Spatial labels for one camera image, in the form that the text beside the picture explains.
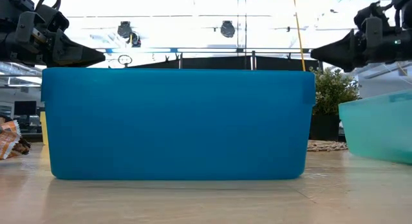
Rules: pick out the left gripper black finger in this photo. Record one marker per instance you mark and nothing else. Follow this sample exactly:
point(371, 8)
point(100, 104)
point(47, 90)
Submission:
point(74, 51)
point(74, 63)

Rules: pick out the orange brown granola bar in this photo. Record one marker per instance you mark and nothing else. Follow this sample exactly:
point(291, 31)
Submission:
point(8, 140)

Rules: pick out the small potted green plant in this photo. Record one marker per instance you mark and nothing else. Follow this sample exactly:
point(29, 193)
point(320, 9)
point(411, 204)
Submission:
point(331, 89)

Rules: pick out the black monitor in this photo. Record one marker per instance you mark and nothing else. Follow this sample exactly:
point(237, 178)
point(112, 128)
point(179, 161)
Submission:
point(25, 108)

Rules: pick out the green translucent plastic bin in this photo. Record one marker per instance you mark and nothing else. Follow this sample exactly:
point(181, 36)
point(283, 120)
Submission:
point(380, 130)

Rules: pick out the yellow translucent plastic bin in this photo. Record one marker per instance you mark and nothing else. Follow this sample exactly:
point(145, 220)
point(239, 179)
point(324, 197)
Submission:
point(44, 130)

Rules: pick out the round wicker tray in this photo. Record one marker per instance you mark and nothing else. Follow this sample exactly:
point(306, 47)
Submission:
point(325, 146)

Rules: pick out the black partition panel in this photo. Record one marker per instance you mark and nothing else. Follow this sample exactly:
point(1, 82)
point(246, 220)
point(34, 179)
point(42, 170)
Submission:
point(225, 63)

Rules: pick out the blue plastic bin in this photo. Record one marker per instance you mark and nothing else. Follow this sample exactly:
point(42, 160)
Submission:
point(177, 121)

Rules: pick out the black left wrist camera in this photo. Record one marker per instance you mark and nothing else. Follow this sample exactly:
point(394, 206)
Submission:
point(54, 19)

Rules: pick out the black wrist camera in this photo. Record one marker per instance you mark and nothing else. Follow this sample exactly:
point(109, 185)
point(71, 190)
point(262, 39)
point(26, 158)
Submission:
point(54, 19)
point(370, 11)

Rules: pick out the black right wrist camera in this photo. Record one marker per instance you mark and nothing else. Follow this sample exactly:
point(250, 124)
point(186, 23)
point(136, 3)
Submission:
point(370, 11)

